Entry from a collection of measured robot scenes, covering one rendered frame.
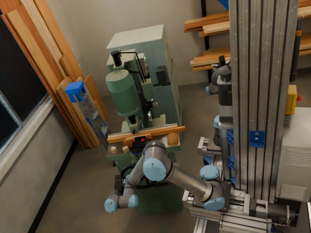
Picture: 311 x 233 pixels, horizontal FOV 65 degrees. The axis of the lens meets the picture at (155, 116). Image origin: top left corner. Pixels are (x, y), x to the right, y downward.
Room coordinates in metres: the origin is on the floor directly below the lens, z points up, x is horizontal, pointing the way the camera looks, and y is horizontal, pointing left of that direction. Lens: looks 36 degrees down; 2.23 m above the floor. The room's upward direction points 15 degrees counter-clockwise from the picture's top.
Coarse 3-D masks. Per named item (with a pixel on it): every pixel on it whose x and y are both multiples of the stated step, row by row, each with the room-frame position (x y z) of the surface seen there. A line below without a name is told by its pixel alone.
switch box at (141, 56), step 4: (136, 56) 1.90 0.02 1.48; (140, 56) 1.87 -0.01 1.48; (144, 56) 1.93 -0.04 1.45; (136, 60) 1.84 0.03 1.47; (140, 60) 1.84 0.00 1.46; (144, 64) 1.84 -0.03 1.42; (140, 68) 1.84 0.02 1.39; (144, 68) 1.84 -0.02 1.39; (140, 72) 1.84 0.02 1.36; (144, 72) 1.84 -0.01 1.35
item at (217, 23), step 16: (304, 0) 3.06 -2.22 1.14; (208, 16) 3.47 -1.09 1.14; (224, 16) 3.29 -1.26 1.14; (304, 16) 2.86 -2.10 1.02; (208, 32) 3.09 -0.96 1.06; (208, 48) 3.58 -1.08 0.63; (224, 48) 3.42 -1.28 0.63; (304, 48) 2.86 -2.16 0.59; (192, 64) 3.23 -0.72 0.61; (208, 64) 3.23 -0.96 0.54
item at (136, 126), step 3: (138, 117) 1.66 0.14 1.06; (138, 120) 1.63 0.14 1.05; (135, 123) 1.57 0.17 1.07; (138, 123) 1.60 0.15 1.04; (129, 126) 1.56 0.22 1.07; (132, 126) 1.55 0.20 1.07; (135, 126) 1.54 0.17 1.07; (138, 126) 1.55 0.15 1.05; (132, 129) 1.55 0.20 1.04; (135, 129) 1.54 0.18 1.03; (138, 129) 1.54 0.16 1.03; (132, 132) 1.55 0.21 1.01; (135, 132) 1.55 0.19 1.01
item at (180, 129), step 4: (172, 128) 1.55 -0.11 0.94; (176, 128) 1.54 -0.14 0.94; (180, 128) 1.53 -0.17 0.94; (184, 128) 1.52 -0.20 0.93; (148, 132) 1.58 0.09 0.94; (152, 132) 1.57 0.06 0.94; (156, 132) 1.56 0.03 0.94; (160, 132) 1.55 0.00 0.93; (164, 132) 1.55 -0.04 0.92; (168, 132) 1.54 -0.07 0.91; (172, 132) 1.54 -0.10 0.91; (176, 132) 1.53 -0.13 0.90; (120, 136) 1.63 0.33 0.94; (124, 136) 1.61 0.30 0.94; (128, 136) 1.60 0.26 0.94; (108, 140) 1.63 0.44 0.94; (112, 140) 1.62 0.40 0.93; (116, 140) 1.62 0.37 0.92; (120, 140) 1.61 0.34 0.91; (124, 140) 1.60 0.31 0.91
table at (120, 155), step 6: (156, 138) 1.53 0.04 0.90; (162, 138) 1.51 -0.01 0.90; (114, 144) 1.60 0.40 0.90; (120, 144) 1.57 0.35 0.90; (108, 150) 1.54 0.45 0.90; (120, 150) 1.50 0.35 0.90; (168, 150) 1.39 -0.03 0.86; (174, 150) 1.39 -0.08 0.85; (180, 150) 1.38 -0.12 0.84; (108, 156) 1.47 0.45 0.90; (114, 156) 1.46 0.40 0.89; (120, 156) 1.46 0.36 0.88; (126, 156) 1.45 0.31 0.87; (132, 162) 1.36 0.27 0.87
